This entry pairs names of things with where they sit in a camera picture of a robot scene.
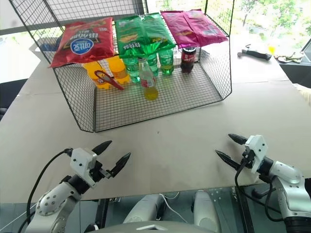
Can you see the red chip bag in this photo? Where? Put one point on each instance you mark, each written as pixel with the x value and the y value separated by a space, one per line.
pixel 83 43

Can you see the camouflage patterned item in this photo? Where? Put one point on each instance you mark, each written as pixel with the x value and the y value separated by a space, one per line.
pixel 289 58

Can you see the dark cola plastic bottle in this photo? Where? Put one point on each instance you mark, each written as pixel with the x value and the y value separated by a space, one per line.
pixel 188 60

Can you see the cream cloth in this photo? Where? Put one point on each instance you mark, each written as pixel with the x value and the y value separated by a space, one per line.
pixel 305 93

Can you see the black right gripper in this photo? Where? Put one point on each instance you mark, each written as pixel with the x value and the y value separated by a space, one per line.
pixel 247 159

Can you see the small yellow object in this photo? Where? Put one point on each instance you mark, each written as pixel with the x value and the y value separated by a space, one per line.
pixel 271 49

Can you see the orange soda plastic bottle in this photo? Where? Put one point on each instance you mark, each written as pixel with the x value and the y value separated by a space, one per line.
pixel 93 66
pixel 117 70

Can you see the green chip bag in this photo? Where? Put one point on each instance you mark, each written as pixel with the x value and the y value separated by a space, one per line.
pixel 128 36
pixel 156 34

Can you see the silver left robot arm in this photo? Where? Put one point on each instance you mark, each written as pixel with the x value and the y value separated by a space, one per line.
pixel 52 200

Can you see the green soda plastic bottle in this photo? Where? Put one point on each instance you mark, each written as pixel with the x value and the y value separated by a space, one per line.
pixel 132 70
pixel 166 63
pixel 153 63

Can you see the grey robot torso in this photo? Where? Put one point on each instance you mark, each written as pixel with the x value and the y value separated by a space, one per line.
pixel 155 228

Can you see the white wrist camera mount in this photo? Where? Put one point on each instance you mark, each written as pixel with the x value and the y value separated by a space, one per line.
pixel 257 150
pixel 81 161

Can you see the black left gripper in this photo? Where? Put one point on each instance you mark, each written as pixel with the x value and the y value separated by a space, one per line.
pixel 97 172

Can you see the dark box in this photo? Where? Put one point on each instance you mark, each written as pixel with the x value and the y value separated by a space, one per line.
pixel 297 71

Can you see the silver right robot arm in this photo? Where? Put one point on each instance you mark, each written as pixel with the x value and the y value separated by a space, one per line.
pixel 288 174

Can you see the magenta chip bag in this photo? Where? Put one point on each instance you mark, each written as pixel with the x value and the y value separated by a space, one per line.
pixel 206 30
pixel 176 29

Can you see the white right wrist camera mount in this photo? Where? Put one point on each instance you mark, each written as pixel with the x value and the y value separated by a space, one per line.
pixel 257 150

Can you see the red bottle opener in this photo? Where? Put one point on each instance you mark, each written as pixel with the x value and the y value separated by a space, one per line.
pixel 114 83

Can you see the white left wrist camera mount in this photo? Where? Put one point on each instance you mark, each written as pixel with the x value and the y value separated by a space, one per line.
pixel 81 161

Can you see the blue object behind rack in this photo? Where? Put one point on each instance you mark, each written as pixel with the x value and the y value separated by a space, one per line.
pixel 49 47

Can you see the silver robot leg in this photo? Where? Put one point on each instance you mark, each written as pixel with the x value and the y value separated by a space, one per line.
pixel 204 208
pixel 145 207

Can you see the glass bottle with yellow drink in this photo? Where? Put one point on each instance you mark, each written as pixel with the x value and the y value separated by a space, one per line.
pixel 148 85

